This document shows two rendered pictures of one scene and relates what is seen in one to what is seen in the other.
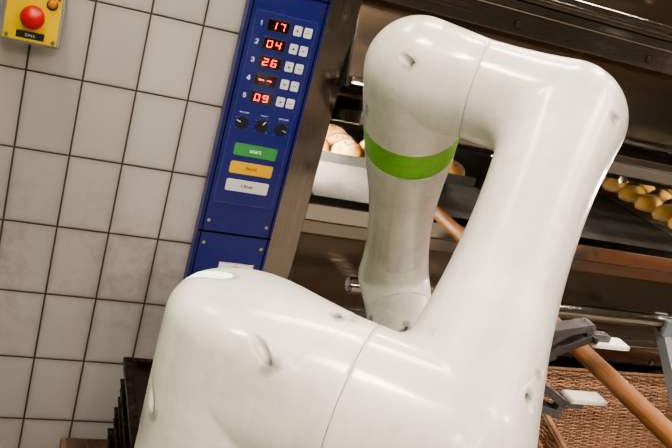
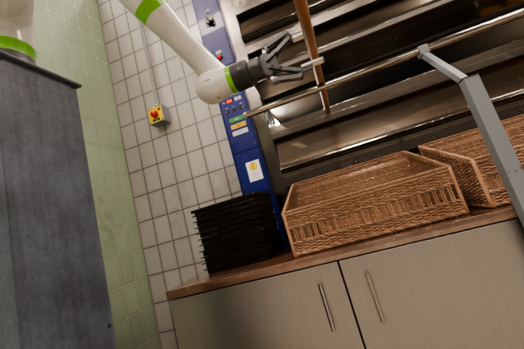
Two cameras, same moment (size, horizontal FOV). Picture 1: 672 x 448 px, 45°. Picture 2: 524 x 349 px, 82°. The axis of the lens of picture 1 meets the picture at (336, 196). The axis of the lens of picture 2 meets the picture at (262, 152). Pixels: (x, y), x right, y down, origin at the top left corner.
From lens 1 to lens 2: 128 cm
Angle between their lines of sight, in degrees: 45
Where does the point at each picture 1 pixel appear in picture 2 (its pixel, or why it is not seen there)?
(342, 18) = not seen: hidden behind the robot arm
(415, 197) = (160, 23)
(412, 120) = not seen: outside the picture
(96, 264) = (209, 186)
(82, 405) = not seen: hidden behind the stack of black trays
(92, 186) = (196, 160)
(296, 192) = (262, 126)
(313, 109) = (251, 96)
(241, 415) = not seen: outside the picture
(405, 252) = (189, 54)
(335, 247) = (292, 140)
